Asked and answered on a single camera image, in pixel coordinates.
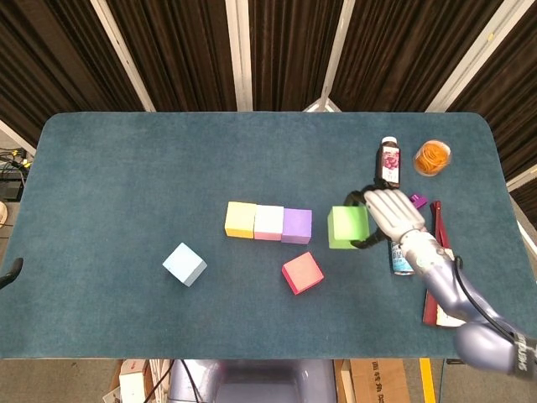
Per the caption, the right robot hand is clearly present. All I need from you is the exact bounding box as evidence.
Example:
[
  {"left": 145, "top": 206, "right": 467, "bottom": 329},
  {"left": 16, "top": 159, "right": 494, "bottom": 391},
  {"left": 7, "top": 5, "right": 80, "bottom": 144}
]
[{"left": 344, "top": 178, "right": 427, "bottom": 252}]

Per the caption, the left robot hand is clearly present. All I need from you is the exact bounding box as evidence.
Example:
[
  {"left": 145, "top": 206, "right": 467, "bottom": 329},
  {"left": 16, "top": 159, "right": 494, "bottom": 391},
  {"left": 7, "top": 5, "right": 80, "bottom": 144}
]
[{"left": 0, "top": 257, "right": 24, "bottom": 290}]

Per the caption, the green foam cube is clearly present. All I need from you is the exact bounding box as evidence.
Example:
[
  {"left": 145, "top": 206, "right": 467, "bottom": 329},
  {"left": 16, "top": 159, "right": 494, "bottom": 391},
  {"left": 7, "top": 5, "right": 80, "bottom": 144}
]
[{"left": 326, "top": 205, "right": 371, "bottom": 250}]

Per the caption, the purple foam cube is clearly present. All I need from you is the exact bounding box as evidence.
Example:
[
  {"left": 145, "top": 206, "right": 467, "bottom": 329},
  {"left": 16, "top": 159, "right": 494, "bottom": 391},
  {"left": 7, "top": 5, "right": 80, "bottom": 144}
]
[{"left": 280, "top": 207, "right": 314, "bottom": 245}]

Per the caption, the yellow foam cube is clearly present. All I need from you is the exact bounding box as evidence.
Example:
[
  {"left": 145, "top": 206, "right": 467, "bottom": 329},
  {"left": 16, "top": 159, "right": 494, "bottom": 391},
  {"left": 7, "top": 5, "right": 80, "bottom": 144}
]
[{"left": 224, "top": 201, "right": 258, "bottom": 240}]

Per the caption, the red folding paper fan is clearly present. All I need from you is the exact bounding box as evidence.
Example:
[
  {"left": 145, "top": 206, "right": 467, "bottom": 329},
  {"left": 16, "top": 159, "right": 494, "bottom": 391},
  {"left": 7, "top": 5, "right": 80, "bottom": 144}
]
[{"left": 421, "top": 200, "right": 465, "bottom": 328}]

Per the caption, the blue drink can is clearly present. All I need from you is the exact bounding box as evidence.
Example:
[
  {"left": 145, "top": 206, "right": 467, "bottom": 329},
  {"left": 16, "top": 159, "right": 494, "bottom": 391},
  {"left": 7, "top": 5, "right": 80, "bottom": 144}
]
[{"left": 389, "top": 239, "right": 416, "bottom": 277}]

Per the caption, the dark juice bottle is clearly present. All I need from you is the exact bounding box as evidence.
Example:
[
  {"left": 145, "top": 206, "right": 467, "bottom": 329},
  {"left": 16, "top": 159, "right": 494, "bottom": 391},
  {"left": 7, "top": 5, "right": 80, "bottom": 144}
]
[{"left": 374, "top": 136, "right": 402, "bottom": 188}]

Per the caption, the orange snack cup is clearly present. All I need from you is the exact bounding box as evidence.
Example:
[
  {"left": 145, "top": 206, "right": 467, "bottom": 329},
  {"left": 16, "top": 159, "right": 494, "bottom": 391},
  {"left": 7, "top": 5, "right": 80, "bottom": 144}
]
[{"left": 414, "top": 139, "right": 453, "bottom": 178}]

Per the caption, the red foam cube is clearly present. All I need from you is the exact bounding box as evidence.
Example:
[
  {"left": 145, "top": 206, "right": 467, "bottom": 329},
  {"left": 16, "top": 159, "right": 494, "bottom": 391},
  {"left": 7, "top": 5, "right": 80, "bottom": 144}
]
[{"left": 281, "top": 251, "right": 326, "bottom": 296}]

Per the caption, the pale pink foam cube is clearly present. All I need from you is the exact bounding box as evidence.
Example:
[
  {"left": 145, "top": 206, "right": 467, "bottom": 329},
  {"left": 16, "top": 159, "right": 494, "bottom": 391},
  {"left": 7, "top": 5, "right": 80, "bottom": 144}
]
[{"left": 253, "top": 204, "right": 285, "bottom": 243}]

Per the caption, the white cardboard box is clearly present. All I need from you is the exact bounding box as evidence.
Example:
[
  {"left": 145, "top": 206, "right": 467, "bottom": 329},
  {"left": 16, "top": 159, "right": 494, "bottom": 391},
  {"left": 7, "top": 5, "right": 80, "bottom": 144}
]
[{"left": 118, "top": 359, "right": 153, "bottom": 403}]

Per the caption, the brown cardboard box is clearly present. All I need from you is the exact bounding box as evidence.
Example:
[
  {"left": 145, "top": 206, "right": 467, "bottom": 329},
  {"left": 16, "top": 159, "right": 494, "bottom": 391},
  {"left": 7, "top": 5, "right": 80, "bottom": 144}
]
[{"left": 348, "top": 359, "right": 411, "bottom": 403}]

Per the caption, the teal table mat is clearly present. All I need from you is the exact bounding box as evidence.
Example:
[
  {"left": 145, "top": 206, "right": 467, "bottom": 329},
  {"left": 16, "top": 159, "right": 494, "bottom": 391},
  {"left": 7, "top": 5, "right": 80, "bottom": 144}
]
[{"left": 0, "top": 111, "right": 537, "bottom": 360}]

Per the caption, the light blue foam cube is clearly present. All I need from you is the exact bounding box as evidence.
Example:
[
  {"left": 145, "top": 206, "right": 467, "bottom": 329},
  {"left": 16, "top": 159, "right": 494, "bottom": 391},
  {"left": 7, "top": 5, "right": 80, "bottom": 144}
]
[{"left": 162, "top": 242, "right": 208, "bottom": 288}]

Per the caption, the grey-purple robot torso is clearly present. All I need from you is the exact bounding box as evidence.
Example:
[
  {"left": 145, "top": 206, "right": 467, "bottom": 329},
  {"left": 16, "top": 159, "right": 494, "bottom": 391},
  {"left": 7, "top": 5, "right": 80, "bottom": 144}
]
[{"left": 167, "top": 359, "right": 339, "bottom": 403}]

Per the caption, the dark brown curtain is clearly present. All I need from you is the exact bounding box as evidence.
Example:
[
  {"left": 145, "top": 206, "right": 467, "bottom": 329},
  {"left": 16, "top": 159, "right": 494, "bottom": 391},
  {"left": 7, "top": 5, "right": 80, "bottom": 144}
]
[{"left": 0, "top": 0, "right": 537, "bottom": 202}]

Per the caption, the black power strip with cables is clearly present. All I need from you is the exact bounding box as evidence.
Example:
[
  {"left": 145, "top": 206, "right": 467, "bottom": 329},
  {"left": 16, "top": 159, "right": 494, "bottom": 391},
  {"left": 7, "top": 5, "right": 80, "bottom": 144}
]
[{"left": 0, "top": 146, "right": 33, "bottom": 198}]

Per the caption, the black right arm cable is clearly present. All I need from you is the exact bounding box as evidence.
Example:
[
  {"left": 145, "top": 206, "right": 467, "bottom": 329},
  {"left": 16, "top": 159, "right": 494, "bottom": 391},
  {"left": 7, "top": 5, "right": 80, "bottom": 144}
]
[{"left": 451, "top": 254, "right": 521, "bottom": 341}]

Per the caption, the white frame post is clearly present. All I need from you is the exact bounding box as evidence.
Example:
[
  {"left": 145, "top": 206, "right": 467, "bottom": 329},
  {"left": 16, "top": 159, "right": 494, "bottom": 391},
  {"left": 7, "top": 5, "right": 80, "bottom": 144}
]
[
  {"left": 301, "top": 0, "right": 357, "bottom": 113},
  {"left": 90, "top": 0, "right": 157, "bottom": 113},
  {"left": 0, "top": 118, "right": 38, "bottom": 157},
  {"left": 505, "top": 165, "right": 537, "bottom": 193},
  {"left": 225, "top": 0, "right": 253, "bottom": 113},
  {"left": 425, "top": 0, "right": 525, "bottom": 113}
]

